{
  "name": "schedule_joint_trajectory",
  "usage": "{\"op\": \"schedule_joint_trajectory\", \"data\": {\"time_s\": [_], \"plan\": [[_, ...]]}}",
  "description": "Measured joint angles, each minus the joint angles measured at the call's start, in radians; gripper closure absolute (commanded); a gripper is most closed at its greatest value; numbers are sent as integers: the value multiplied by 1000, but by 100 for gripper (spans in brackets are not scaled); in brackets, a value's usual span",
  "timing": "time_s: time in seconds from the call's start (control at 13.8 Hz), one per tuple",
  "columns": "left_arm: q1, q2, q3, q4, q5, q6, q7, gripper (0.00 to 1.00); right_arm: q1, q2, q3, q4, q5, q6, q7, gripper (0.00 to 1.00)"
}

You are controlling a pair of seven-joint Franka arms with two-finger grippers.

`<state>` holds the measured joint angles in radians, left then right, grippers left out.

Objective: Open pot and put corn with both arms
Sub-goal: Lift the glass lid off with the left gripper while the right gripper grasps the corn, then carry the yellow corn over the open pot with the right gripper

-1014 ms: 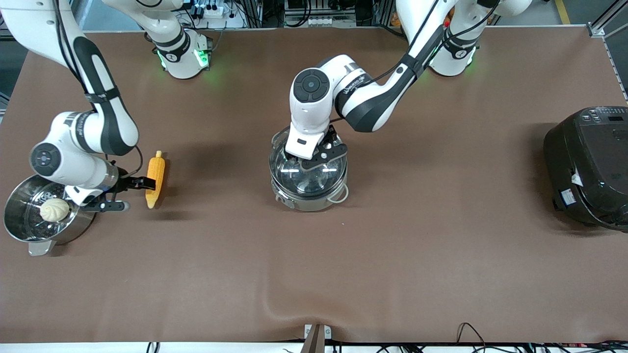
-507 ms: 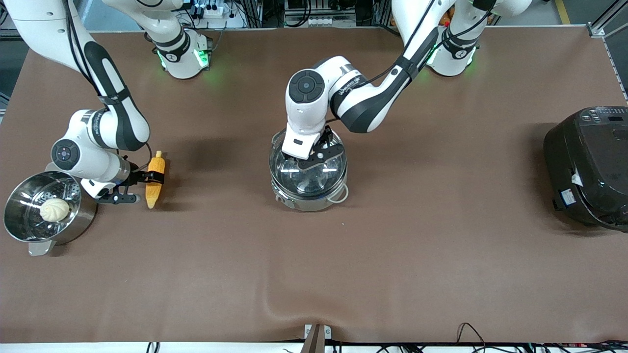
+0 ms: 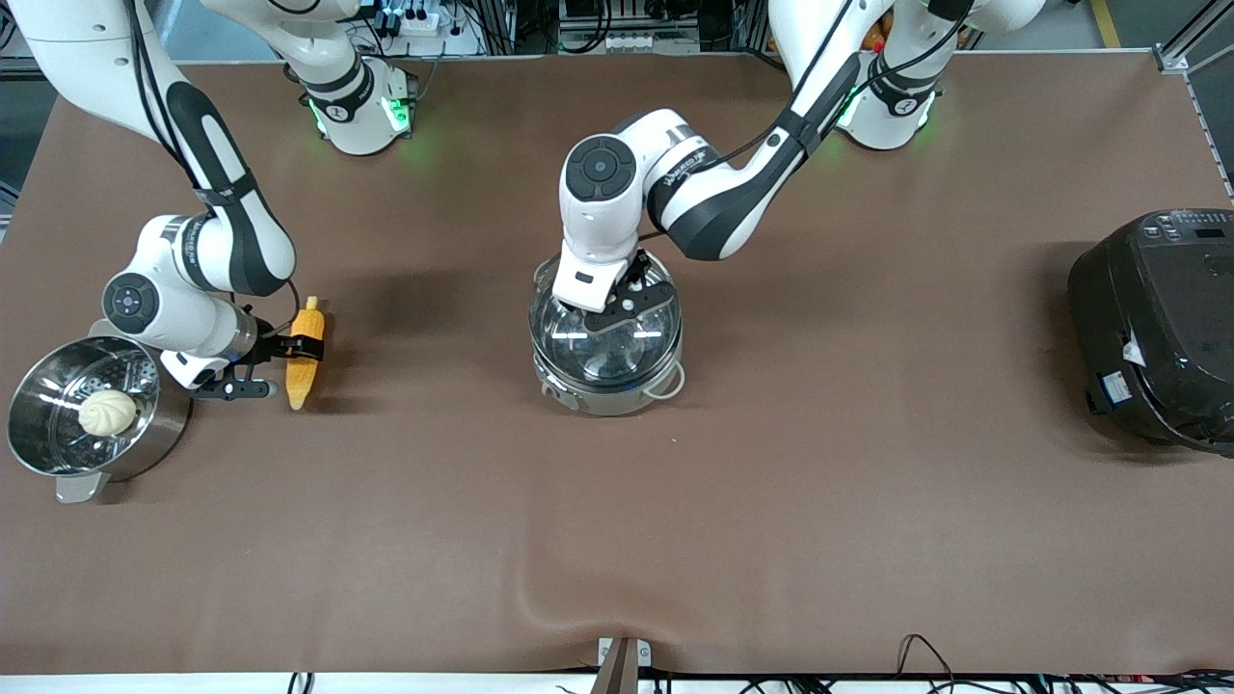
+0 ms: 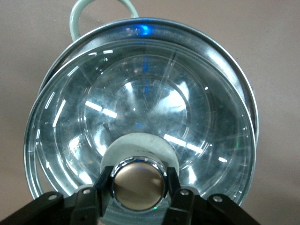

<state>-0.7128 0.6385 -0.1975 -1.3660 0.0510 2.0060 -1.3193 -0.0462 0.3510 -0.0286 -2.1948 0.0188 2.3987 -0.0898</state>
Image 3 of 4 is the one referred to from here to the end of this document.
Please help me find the yellow corn cob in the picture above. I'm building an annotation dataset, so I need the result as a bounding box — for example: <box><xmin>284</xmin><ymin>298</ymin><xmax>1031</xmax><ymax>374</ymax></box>
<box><xmin>286</xmin><ymin>296</ymin><xmax>326</xmax><ymax>412</ymax></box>

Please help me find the glass pot lid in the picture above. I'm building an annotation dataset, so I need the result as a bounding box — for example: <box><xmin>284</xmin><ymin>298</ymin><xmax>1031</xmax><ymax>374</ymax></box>
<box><xmin>528</xmin><ymin>253</ymin><xmax>683</xmax><ymax>388</ymax></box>

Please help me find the steel steamer pot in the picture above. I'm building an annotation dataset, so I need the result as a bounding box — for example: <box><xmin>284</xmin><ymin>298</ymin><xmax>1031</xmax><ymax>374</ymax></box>
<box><xmin>7</xmin><ymin>333</ymin><xmax>193</xmax><ymax>504</ymax></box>

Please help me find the white steamed bun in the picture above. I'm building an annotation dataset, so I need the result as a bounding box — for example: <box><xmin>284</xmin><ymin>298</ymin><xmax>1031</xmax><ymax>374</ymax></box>
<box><xmin>78</xmin><ymin>389</ymin><xmax>139</xmax><ymax>437</ymax></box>

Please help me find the brown table mat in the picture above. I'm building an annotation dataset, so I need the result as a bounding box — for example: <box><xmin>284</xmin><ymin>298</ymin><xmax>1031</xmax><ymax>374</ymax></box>
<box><xmin>0</xmin><ymin>53</ymin><xmax>1234</xmax><ymax>676</ymax></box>

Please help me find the white power strip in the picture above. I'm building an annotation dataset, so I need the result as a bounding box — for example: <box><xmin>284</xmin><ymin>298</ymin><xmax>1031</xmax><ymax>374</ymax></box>
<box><xmin>381</xmin><ymin>5</ymin><xmax>446</xmax><ymax>36</ymax></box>

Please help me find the black rice cooker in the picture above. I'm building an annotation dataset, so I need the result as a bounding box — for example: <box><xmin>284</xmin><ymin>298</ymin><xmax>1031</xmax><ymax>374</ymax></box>
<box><xmin>1067</xmin><ymin>209</ymin><xmax>1234</xmax><ymax>454</ymax></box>

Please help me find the steel pot with handles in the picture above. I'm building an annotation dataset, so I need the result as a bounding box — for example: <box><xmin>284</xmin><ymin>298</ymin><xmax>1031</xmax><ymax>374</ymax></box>
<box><xmin>527</xmin><ymin>253</ymin><xmax>686</xmax><ymax>417</ymax></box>

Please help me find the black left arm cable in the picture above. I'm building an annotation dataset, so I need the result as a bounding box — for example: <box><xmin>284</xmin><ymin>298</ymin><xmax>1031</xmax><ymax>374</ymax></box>
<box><xmin>638</xmin><ymin>0</ymin><xmax>965</xmax><ymax>242</ymax></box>

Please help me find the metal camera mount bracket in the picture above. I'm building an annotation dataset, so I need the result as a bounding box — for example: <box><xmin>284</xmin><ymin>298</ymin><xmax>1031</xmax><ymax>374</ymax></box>
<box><xmin>596</xmin><ymin>636</ymin><xmax>653</xmax><ymax>694</ymax></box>

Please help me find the black looped cable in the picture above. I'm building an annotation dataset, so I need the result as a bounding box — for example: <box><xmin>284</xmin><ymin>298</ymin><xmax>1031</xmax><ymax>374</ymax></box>
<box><xmin>897</xmin><ymin>633</ymin><xmax>957</xmax><ymax>681</ymax></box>

